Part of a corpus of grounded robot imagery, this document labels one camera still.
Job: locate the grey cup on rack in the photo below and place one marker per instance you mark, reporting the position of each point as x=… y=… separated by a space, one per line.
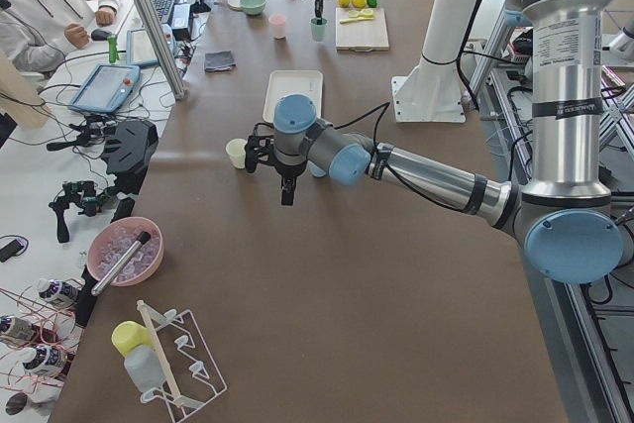
x=143 y=367

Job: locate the grey folded cloth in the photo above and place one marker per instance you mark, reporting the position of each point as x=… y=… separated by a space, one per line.
x=219 y=61

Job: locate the bamboo cutting board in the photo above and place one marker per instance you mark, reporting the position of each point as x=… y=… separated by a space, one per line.
x=362 y=36

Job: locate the black stand mount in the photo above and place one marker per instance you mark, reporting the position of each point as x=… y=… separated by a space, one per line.
x=127 y=153

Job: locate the metal muddler in bowl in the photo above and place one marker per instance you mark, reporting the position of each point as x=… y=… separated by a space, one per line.
x=111 y=274

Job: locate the yellow plastic knife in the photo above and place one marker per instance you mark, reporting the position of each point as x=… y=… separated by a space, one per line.
x=354 y=20

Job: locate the white wire cup rack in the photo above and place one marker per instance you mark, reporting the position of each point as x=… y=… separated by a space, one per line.
x=193 y=379

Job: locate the mint green bowl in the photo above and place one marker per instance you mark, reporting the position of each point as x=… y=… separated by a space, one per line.
x=252 y=7

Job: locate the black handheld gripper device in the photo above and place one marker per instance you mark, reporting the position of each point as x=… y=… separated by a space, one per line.
x=84 y=195

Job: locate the pink plastic cup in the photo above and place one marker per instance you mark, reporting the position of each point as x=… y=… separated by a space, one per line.
x=277 y=24

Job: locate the seated person in hoodie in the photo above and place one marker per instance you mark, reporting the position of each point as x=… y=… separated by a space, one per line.
x=37 y=35

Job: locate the mint green cup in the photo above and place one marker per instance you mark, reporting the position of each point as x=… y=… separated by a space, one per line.
x=318 y=28

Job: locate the cream plastic cup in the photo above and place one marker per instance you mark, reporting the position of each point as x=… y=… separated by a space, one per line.
x=236 y=151

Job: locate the aluminium frame post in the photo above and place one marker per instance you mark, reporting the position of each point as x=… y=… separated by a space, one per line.
x=148 y=15

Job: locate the yellow cup on rack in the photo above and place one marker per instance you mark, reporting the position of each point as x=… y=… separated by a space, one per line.
x=128 y=335

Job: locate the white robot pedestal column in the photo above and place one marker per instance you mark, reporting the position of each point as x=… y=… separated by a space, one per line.
x=431 y=92

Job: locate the blue teach pendant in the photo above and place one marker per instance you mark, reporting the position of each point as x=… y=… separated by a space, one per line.
x=106 y=89
x=139 y=49

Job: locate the green handled tool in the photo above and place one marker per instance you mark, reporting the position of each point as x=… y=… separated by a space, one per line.
x=113 y=53

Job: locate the blue plastic cup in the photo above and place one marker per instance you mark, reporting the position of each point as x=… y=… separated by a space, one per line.
x=316 y=171

